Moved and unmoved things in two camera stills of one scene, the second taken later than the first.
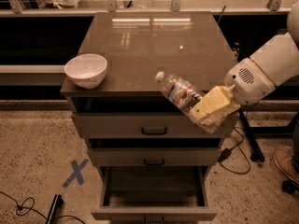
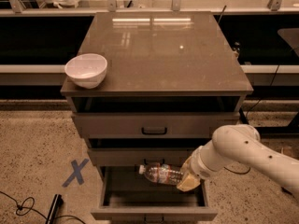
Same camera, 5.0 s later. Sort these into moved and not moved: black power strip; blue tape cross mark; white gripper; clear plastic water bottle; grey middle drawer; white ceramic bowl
Moved: clear plastic water bottle; white gripper
Not moved: white ceramic bowl; blue tape cross mark; black power strip; grey middle drawer
